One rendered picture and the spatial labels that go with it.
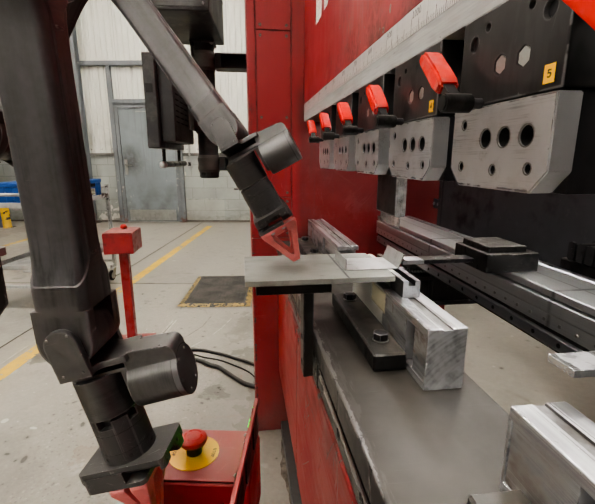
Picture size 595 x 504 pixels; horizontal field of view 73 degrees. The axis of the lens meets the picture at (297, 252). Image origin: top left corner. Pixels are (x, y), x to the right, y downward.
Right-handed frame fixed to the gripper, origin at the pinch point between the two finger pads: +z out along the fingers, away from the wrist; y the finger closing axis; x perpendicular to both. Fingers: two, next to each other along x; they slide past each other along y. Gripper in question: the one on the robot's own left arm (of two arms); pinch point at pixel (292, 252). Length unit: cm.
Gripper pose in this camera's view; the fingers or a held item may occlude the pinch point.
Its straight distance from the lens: 75.2
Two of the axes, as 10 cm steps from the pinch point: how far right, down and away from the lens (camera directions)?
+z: 4.8, 8.4, 2.6
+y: -1.2, -2.3, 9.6
